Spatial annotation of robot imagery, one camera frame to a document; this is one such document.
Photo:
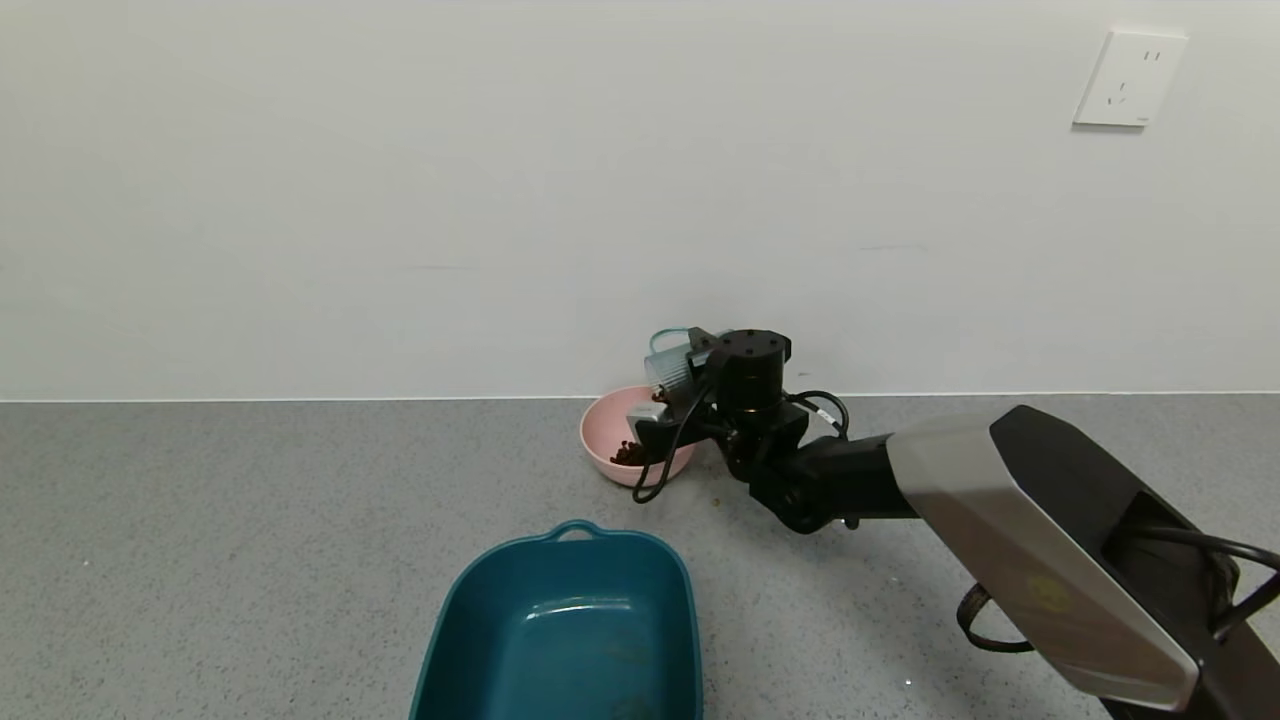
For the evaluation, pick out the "pink bowl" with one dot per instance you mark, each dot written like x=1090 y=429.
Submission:
x=600 y=440

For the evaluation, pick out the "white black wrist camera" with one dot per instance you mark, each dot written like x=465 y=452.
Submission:
x=648 y=420

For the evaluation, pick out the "teal plastic tray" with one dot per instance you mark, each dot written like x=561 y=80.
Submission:
x=565 y=630

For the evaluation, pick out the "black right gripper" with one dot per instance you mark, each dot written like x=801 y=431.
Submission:
x=642 y=421

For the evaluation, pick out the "brown beans pile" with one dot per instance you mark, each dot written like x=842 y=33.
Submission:
x=630 y=455

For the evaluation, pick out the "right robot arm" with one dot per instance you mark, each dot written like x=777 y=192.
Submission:
x=1000 y=500

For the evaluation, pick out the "white wall outlet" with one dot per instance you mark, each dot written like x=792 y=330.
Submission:
x=1128 y=80

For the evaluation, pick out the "translucent blue ribbed cup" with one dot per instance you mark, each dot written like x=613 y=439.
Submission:
x=672 y=375

